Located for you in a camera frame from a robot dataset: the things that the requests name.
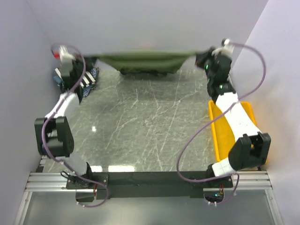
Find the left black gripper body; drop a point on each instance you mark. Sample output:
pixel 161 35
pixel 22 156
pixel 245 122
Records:
pixel 78 64

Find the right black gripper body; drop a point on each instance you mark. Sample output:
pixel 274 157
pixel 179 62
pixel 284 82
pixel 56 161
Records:
pixel 206 63

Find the olive green tank top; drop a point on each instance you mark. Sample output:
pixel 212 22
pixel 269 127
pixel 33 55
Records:
pixel 145 61

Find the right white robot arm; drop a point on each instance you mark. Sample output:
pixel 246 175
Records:
pixel 251 145

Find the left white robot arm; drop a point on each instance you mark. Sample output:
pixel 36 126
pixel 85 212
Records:
pixel 53 133

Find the teal folded top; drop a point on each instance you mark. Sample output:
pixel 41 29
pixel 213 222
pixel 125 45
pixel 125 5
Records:
pixel 57 79

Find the black white striped folded top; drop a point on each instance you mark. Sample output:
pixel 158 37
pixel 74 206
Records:
pixel 88 79

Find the yellow plastic tray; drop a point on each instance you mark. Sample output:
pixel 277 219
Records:
pixel 223 137

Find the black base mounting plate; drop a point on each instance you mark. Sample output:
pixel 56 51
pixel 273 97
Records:
pixel 145 184

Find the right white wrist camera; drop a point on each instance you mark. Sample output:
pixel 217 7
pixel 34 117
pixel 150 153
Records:
pixel 226 48

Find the aluminium frame rail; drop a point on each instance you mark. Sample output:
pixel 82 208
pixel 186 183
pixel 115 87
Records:
pixel 54 182

